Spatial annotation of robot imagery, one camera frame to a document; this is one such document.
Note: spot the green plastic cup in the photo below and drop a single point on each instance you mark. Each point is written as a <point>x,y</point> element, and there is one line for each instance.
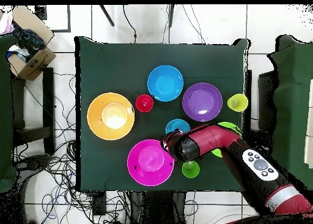
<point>190,171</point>

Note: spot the dark blue clothing bundle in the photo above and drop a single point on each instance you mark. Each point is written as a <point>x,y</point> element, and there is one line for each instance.
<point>29,40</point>

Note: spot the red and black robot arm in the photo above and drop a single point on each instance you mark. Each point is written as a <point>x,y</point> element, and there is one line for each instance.
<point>215,138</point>

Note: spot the cardboard box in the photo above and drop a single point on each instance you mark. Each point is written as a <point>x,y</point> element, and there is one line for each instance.
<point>36,67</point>

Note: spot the small blue plastic bowl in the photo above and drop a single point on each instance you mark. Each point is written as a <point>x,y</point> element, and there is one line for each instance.
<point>177,126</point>

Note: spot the black metal frame stand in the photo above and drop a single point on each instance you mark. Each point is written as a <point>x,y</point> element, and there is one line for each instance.
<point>48,99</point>

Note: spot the large blue plastic bowl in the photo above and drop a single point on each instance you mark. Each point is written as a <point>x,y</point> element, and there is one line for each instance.
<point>165,83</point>

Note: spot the red plastic cup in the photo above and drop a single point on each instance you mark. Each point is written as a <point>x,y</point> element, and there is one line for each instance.
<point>144,103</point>

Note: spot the yellow plastic cup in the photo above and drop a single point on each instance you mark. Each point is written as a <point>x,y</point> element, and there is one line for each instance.
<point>237,102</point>

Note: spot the black wheeled base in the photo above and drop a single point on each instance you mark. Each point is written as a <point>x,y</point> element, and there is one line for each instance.
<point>34,162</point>

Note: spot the black tripod leg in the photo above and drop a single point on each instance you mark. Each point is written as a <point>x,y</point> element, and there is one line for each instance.
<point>106,15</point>
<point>171,16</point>

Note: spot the black power brick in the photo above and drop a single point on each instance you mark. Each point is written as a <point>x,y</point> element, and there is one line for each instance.
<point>99,204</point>

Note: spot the green plastic bowl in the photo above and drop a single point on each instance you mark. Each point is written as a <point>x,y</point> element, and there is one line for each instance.
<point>229,126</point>

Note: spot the dark green tablecloth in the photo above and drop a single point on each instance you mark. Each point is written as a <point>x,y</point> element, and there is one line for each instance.
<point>117,69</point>

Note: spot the purple plastic bowl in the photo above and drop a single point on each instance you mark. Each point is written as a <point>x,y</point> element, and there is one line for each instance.
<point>201,101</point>

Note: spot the pink plastic bowl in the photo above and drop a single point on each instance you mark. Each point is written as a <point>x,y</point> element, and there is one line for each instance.
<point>146,167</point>

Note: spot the dark green cloth cover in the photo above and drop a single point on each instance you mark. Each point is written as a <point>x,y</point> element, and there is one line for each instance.
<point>5,111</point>
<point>293,87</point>

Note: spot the large orange plastic bowl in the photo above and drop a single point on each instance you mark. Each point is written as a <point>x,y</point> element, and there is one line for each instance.
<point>97,116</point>

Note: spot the pale pink cloth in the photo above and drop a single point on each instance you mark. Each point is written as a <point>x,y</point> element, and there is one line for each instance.
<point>6,24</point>

